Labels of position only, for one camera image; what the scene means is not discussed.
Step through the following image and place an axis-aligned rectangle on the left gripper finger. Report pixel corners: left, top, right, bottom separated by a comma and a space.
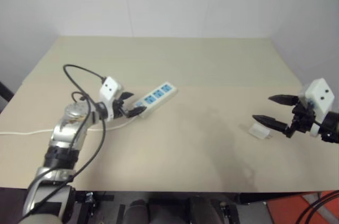
120, 91, 135, 102
126, 106, 146, 118

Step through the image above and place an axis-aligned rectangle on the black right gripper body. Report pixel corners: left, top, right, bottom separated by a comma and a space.
284, 100, 318, 139

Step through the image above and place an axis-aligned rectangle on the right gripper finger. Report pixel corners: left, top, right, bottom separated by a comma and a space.
267, 94, 299, 107
252, 114, 289, 135

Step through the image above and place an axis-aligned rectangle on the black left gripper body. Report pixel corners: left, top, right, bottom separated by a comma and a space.
112, 96, 128, 120

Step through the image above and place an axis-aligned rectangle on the white power strip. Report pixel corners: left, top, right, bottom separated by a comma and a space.
133, 82, 179, 119

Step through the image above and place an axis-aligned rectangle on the white plug adapter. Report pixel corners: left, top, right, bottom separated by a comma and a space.
248, 124, 274, 141

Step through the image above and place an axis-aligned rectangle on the orange floor object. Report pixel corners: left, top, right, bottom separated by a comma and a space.
266, 191, 339, 224

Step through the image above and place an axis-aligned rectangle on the dark rounded shape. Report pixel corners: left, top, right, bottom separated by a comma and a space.
126, 199, 150, 224

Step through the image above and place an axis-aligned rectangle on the black object at table side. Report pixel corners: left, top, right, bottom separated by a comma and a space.
0, 80, 15, 103

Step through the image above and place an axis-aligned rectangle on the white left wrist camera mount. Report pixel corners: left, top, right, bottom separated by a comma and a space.
99, 76, 124, 122

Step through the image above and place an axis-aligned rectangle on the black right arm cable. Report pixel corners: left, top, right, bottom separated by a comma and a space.
296, 191, 339, 224

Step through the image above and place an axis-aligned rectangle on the black frame under table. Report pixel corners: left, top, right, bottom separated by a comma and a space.
69, 190, 115, 224

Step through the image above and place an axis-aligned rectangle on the white power cord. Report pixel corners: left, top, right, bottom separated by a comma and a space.
0, 117, 140, 136

